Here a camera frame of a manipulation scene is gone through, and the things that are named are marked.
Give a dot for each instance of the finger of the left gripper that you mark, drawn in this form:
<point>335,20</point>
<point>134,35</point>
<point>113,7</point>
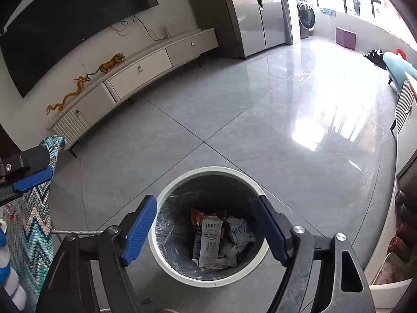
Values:
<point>33,180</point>

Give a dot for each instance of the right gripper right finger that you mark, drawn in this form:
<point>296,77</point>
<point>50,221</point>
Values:
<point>342,285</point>

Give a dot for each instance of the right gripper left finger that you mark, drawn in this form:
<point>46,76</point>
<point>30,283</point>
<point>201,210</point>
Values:
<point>69,285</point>

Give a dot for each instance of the white milk carton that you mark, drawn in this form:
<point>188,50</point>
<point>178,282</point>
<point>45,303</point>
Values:
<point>207,243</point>

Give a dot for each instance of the white tissue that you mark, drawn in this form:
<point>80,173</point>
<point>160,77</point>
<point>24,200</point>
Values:
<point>235,238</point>

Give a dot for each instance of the red snack wrapper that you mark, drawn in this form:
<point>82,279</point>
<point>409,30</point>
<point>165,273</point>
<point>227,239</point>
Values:
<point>196,218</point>

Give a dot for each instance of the white round trash bin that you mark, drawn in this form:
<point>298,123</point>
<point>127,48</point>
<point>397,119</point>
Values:
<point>219,191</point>

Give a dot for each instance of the blue white gloved hand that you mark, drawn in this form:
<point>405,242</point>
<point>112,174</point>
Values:
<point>9,277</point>

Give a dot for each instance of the zigzag knitted table cloth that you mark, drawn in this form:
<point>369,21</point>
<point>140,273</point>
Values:
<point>27,225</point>

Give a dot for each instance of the golden dragon figurine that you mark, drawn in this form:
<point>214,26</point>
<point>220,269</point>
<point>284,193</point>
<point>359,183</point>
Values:
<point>80,83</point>

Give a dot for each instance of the golden tiger figurine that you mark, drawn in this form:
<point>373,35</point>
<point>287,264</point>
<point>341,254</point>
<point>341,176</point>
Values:
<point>107,66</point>

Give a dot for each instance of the white TV cabinet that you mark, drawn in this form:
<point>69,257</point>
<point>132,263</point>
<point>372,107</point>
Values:
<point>104,94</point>

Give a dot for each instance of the purple storage box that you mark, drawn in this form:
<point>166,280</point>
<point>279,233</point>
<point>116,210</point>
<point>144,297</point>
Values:
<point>345,38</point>

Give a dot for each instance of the washing machine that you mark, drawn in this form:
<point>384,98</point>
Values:
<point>306,17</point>

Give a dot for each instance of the black wall television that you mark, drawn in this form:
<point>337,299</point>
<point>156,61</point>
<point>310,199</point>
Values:
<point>47,30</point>

